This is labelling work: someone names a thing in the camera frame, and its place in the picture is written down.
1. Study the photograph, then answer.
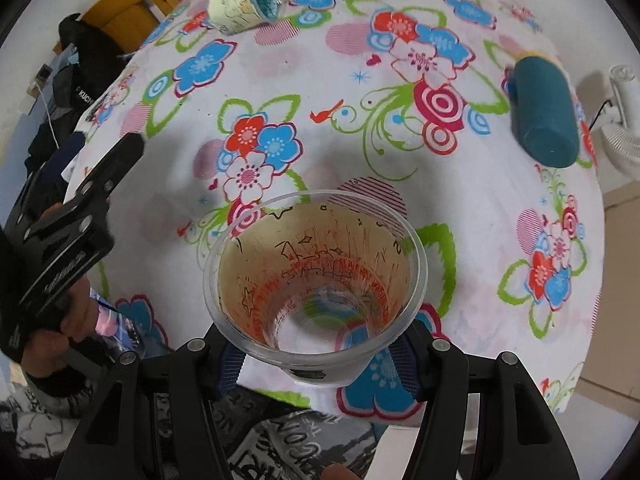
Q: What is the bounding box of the clear plastic cup red print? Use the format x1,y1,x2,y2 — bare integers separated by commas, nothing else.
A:
203,190,428,387

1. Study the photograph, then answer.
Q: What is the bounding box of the yellow cartoon cup lying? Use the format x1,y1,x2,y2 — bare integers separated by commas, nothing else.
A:
207,0,283,36

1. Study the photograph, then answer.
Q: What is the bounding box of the person left hand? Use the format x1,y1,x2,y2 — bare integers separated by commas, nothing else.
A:
21,276,99,378

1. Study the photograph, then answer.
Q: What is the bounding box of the white printed t-shirt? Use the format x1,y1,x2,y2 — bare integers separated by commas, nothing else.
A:
1,382,385,479

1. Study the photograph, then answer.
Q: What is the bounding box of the black jacket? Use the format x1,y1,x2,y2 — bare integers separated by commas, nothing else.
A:
25,13,125,176

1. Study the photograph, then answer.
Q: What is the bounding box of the wooden chair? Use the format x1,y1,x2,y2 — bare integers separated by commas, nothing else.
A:
81,0,181,52

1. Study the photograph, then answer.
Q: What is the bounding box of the white standing fan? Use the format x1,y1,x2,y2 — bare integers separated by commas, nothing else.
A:
589,64,639,182

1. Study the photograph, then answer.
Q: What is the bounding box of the teal bottle yellow cap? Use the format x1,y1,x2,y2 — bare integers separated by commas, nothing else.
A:
508,54,579,168

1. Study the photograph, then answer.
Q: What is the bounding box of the floral tablecloth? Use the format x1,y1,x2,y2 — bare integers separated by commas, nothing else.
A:
74,0,604,413

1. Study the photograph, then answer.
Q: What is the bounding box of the white charging cable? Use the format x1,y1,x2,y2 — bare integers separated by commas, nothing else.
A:
34,81,61,151

